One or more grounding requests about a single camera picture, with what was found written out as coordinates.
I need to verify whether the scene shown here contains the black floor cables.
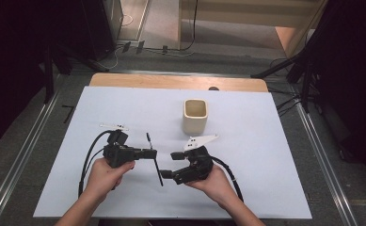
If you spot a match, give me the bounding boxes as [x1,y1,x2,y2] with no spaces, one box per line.
[267,87,301,118]

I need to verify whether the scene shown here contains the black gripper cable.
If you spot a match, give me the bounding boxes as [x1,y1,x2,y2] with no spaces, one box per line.
[210,155,245,203]
[77,129,116,198]

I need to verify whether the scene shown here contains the white table board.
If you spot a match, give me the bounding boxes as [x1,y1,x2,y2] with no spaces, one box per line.
[33,86,312,219]

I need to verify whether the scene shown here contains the person's left hand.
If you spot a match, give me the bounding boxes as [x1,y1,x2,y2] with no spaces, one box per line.
[84,157,136,202]

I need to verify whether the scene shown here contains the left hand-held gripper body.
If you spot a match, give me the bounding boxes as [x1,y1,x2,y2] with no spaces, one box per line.
[99,122,141,169]

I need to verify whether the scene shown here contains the dark cabinet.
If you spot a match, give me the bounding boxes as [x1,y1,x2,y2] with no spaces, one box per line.
[80,0,124,61]

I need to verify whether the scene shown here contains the white floor cable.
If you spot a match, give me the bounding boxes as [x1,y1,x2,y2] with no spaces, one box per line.
[97,45,123,71]

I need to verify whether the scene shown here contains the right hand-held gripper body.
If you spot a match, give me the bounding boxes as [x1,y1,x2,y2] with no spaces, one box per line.
[172,134,220,186]

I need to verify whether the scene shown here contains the person's right hand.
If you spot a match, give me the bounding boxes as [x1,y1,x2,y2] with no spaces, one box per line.
[185,164,241,209]

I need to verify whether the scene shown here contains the cream square cup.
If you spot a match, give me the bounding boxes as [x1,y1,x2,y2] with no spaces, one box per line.
[182,98,209,137]

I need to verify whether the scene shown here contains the black pen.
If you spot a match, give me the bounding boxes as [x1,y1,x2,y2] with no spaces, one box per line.
[145,132,165,187]

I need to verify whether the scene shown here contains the light wooden furniture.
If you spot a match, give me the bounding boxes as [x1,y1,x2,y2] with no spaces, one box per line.
[178,0,329,59]

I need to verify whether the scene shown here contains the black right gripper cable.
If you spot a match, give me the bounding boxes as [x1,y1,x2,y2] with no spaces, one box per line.
[210,155,245,203]

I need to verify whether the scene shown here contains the metal floor rail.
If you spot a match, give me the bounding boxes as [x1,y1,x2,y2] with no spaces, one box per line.
[0,90,61,226]
[294,100,358,226]

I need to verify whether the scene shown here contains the wooden table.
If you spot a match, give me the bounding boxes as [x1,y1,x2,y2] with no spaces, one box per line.
[88,73,269,93]

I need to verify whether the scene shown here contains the black hanging cable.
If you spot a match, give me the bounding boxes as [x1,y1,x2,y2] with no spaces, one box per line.
[180,0,200,52]

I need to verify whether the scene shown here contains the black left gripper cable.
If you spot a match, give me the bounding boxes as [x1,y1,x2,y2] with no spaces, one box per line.
[77,129,116,198]

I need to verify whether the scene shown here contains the black metal stand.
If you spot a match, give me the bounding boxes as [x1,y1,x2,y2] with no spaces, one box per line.
[250,51,318,114]
[42,41,109,105]

